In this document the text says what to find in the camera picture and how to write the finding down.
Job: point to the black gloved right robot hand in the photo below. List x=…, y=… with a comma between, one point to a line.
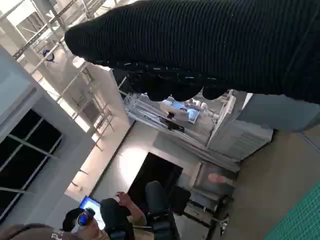
x=200, y=45

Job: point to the blue and white box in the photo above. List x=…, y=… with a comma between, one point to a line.
x=190, y=113

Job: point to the white metal rack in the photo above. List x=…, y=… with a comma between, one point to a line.
x=150, y=117

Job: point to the white cabinet with mesh panel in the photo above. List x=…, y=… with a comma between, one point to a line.
x=240, y=140

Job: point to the large black panel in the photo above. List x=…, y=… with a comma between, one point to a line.
x=155, y=175

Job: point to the black office chair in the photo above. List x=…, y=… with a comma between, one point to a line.
x=160, y=197

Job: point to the person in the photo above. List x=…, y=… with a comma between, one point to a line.
x=132, y=220

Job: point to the laptop screen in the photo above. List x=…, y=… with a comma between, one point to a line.
x=91, y=203

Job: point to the green cutting mat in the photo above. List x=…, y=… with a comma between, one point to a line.
x=300, y=217

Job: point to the dark window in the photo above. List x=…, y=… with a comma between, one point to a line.
x=22, y=155

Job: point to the white VR headset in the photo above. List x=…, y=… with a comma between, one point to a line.
x=83, y=218

